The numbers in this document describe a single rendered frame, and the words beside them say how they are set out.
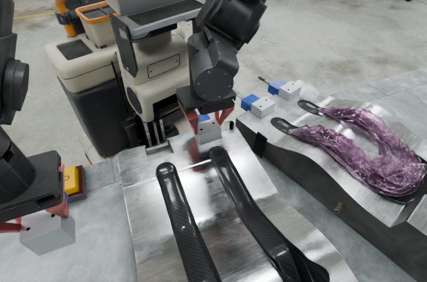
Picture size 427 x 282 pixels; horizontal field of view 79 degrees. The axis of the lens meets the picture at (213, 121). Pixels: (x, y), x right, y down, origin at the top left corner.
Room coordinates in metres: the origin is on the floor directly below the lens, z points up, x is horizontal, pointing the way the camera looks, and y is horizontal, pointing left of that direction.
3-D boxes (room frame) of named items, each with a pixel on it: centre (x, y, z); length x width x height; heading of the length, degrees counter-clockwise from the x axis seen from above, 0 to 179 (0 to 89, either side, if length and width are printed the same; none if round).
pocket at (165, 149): (0.35, 0.11, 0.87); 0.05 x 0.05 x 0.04; 22
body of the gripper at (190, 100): (0.39, 0.01, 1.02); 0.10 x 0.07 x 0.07; 113
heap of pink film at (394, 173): (0.37, -0.31, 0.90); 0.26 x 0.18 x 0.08; 40
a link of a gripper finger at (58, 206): (0.17, 0.22, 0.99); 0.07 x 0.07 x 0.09; 22
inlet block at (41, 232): (0.20, 0.25, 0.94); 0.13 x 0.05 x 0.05; 22
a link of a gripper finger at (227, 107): (0.40, 0.00, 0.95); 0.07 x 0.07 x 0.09; 23
